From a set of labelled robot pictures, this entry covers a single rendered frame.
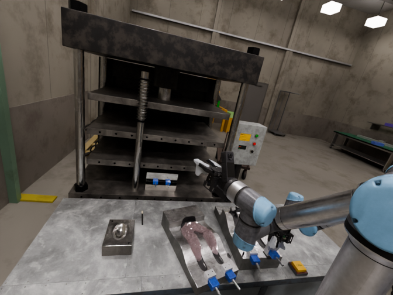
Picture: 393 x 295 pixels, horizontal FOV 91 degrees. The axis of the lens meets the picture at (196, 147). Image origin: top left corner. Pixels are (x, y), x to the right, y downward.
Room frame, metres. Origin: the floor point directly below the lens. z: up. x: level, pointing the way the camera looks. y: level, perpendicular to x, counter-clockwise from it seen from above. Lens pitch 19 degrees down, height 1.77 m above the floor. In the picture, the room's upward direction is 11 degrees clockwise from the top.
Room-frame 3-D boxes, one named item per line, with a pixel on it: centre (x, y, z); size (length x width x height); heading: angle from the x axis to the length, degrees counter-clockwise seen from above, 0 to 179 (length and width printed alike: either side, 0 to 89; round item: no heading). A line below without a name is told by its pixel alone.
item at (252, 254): (0.83, -0.44, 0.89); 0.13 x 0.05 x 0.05; 15
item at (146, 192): (1.79, 0.38, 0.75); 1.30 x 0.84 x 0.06; 106
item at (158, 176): (1.73, 0.31, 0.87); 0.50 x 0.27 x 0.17; 16
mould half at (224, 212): (1.11, -0.43, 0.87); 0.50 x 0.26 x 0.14; 16
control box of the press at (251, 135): (1.84, -0.45, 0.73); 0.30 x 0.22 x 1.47; 106
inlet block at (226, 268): (0.73, -0.31, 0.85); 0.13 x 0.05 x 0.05; 33
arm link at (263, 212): (0.52, -0.21, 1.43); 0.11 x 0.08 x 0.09; 37
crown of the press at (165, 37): (1.79, 0.38, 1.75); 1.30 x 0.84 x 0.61; 106
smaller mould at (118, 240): (0.87, 0.34, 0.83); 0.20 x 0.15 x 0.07; 16
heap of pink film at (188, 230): (0.93, -0.12, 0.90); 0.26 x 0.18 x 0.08; 33
